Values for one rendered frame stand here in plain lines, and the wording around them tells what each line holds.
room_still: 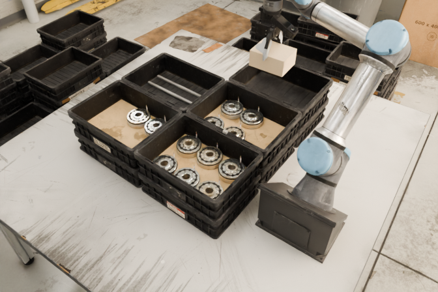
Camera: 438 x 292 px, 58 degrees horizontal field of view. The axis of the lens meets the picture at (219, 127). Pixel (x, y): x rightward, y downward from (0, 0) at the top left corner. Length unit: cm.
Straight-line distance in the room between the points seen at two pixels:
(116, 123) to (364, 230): 111
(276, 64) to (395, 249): 134
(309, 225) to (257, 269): 25
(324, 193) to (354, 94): 36
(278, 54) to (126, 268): 101
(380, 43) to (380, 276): 143
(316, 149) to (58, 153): 118
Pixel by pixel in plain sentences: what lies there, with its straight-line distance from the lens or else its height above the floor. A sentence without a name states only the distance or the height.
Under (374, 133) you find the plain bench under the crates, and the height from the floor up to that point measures 70.
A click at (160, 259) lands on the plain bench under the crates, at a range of 151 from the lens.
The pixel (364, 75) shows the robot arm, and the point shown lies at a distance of 133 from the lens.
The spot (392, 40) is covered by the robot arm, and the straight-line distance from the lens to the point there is 132.
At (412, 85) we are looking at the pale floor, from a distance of 379.
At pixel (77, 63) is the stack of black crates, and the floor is 49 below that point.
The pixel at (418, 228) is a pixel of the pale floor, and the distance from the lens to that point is 267.
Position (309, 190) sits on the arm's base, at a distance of 144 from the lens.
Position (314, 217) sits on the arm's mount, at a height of 92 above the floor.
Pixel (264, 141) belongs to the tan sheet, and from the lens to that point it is 170.
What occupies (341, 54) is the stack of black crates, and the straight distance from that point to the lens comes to 300.
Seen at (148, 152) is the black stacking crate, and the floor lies 89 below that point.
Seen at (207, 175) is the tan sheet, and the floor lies 83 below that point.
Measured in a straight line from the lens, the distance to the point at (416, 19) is 407.
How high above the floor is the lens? 200
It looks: 42 degrees down
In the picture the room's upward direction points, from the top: straight up
